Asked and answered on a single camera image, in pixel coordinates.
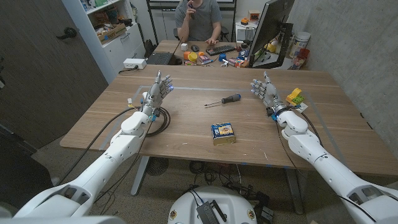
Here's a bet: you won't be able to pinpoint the black keyboard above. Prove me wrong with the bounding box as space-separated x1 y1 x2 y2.
205 45 237 57

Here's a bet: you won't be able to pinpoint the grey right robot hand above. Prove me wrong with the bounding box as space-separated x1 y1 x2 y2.
250 71 289 117

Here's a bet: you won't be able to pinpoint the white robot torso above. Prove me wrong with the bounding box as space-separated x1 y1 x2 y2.
167 185 258 224

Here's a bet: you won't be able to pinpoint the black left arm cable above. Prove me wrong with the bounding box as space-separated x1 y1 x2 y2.
57 106 139 186

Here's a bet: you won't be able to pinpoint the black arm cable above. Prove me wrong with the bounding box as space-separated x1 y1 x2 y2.
57 106 139 186
275 107 379 223

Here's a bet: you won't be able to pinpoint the cardboard box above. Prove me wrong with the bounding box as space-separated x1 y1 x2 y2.
96 23 127 45

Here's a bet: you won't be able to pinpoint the white power strip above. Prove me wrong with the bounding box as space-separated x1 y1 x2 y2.
123 58 147 70

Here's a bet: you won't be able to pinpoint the white plastic bucket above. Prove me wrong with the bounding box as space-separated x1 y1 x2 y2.
289 31 312 59

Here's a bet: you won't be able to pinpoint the black blue handled screwdriver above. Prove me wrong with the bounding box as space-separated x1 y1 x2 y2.
204 93 242 108

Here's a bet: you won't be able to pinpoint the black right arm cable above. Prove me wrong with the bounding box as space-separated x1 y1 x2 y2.
275 107 379 223

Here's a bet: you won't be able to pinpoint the rectangular tin can blue label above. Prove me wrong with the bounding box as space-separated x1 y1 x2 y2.
211 122 236 146

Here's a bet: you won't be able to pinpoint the coiled black cable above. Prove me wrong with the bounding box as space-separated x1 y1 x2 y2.
145 106 172 138

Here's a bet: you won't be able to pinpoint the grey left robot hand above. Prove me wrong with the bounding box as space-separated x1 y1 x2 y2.
141 70 174 117

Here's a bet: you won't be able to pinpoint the round floor fan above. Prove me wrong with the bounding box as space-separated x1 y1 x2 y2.
146 157 170 177

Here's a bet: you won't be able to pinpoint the wooden table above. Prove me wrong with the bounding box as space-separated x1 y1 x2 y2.
59 64 398 215

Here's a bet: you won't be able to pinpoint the tangled black floor cables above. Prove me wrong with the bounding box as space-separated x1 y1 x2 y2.
188 160 272 215

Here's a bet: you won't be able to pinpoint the yellow green toy blocks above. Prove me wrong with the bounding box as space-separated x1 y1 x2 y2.
285 87 305 106

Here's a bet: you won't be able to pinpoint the black electronics module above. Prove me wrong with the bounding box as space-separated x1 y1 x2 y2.
196 200 228 224

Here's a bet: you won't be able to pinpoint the black door handle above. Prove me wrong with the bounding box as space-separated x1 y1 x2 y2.
55 27 78 40

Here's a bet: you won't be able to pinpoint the wooden back desk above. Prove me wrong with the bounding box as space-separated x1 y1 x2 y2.
154 39 249 67

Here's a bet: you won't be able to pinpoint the white shelf cabinet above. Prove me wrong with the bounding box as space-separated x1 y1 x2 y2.
62 0 147 84

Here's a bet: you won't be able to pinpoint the black laptop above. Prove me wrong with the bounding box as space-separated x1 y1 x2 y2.
146 51 175 66

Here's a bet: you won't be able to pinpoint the seated person grey shirt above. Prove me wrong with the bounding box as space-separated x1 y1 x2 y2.
174 0 223 46

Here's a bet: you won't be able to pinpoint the black computer monitor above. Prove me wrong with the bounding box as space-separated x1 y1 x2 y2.
248 0 295 70

